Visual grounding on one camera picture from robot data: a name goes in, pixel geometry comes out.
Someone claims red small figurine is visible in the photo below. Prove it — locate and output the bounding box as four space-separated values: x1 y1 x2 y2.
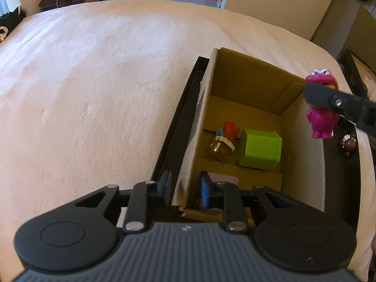
216 118 240 144

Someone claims black shallow tray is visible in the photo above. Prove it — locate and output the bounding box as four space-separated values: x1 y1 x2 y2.
150 55 361 241

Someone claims black white garment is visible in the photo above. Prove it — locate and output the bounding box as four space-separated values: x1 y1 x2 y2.
0 6 27 43

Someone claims lime green hexagonal box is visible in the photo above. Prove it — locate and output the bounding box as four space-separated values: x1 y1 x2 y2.
237 129 282 170

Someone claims small glass jar toy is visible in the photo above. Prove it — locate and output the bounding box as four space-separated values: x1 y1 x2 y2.
208 136 235 164

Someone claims brown cardboard box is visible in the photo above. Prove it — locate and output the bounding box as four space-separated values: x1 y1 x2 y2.
173 48 326 222

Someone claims pink monster figurine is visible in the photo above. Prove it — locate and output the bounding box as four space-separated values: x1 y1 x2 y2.
305 69 340 139

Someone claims grey white rectangular block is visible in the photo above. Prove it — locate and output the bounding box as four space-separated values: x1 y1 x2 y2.
208 173 238 185

